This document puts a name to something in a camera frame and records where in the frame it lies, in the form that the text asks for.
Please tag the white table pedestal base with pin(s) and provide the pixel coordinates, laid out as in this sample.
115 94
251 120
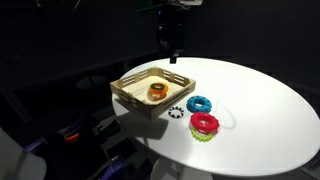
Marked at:
173 170

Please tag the purple and orange clamp tool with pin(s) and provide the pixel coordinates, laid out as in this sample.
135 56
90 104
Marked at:
75 133

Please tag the white rounded chair back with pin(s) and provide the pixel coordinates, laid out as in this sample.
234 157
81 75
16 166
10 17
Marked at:
16 160

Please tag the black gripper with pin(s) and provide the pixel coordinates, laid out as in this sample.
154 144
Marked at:
170 30

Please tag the wooden slatted box tray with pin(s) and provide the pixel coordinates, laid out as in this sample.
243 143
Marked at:
133 89

